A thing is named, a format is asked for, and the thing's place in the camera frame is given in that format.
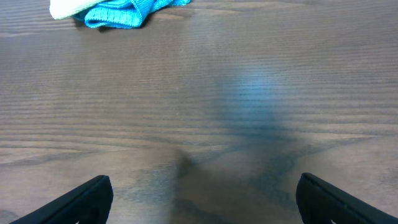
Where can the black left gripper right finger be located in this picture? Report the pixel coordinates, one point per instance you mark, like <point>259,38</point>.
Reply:
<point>319,202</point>

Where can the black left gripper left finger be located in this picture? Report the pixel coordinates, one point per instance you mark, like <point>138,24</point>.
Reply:
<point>89,203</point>

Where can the folded blue cloth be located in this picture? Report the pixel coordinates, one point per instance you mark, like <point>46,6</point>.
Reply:
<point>123,14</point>

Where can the folded light green cloth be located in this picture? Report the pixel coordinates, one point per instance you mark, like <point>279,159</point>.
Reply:
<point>60,9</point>

